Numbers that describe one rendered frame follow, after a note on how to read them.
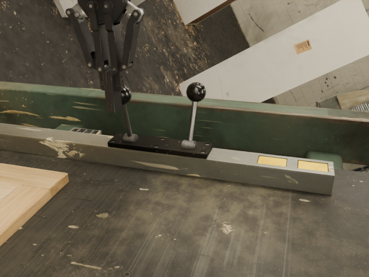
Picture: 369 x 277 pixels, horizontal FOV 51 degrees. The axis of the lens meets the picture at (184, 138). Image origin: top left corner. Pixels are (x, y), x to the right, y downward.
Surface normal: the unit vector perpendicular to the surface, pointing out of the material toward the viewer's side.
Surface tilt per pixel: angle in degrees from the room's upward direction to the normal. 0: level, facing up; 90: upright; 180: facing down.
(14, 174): 60
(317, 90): 90
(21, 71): 0
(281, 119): 90
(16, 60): 0
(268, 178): 90
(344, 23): 90
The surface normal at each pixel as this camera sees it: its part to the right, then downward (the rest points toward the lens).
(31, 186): -0.02, -0.90
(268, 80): -0.36, 0.29
